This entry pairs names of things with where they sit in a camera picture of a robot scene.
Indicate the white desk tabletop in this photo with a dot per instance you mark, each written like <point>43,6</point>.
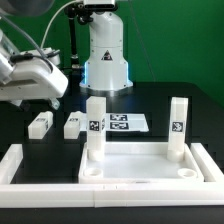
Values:
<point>138,162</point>

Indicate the white U-shaped obstacle frame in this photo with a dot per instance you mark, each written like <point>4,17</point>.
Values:
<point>209,192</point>

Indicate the marker tag sheet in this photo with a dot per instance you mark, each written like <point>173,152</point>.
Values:
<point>120,122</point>

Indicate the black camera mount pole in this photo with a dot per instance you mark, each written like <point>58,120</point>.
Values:
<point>74,40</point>

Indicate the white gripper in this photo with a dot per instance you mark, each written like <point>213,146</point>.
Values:
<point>34,80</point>

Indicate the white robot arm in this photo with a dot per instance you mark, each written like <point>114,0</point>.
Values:
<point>106,70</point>

